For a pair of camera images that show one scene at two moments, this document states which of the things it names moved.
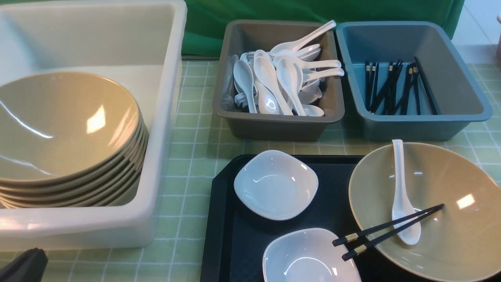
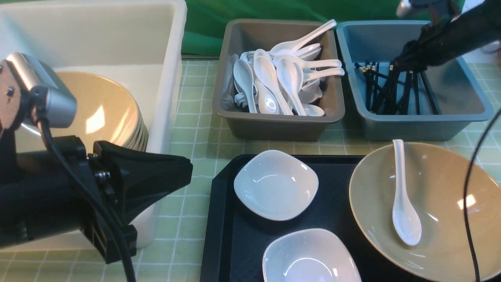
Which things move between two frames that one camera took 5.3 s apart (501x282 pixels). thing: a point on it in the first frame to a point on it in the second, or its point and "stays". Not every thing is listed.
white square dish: x=275 y=184 stays
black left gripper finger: x=29 y=266 to x=39 y=199
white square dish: x=309 y=255 stays
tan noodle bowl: x=461 y=242 stays
